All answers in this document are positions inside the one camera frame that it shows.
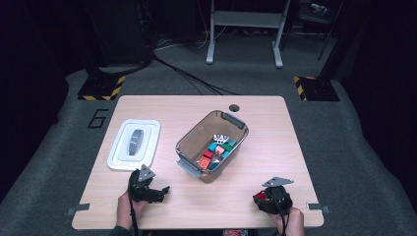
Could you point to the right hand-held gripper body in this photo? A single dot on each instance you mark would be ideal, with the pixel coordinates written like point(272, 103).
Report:
point(280, 198)

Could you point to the black hazard-striped base plate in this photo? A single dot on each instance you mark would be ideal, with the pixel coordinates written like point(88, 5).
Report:
point(98, 87)
point(319, 90)

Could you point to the clear brown plastic storage box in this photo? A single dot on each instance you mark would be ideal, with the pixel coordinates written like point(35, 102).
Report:
point(196, 137)

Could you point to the grey tape strip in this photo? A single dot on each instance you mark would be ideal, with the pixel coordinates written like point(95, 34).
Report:
point(80, 207)
point(316, 206)

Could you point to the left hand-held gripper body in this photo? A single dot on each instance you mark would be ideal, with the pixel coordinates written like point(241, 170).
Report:
point(144, 175)

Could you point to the red toy brick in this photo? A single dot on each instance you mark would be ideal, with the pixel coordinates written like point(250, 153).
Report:
point(208, 154)
point(260, 195)

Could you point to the grey device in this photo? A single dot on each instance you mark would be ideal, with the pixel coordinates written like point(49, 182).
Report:
point(318, 8)

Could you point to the person's right hand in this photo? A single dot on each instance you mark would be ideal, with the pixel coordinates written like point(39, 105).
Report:
point(295, 224)

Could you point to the person's left hand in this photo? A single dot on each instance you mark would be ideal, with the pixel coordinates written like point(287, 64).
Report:
point(124, 213)

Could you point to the blue toy brick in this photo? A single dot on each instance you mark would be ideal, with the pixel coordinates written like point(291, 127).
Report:
point(214, 165)

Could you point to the green toy brick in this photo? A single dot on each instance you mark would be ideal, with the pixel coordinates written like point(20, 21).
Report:
point(230, 145)

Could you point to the teal toy brick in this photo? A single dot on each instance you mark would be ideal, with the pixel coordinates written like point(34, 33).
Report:
point(226, 154)
point(213, 147)

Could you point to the grey metal stand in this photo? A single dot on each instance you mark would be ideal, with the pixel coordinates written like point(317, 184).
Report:
point(246, 19)

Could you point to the black cabinet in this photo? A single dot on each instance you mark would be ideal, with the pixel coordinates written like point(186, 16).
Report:
point(118, 32)

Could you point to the dark curtain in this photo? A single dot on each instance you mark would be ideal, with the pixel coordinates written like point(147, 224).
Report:
point(387, 65)
point(26, 82)

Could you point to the dark side table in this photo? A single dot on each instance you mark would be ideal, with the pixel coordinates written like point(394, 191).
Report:
point(311, 18)

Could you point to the white plastic box lid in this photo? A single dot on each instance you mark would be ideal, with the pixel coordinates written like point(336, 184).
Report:
point(147, 131)

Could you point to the red patterned clothing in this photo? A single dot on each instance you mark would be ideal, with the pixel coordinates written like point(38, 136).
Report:
point(235, 232)

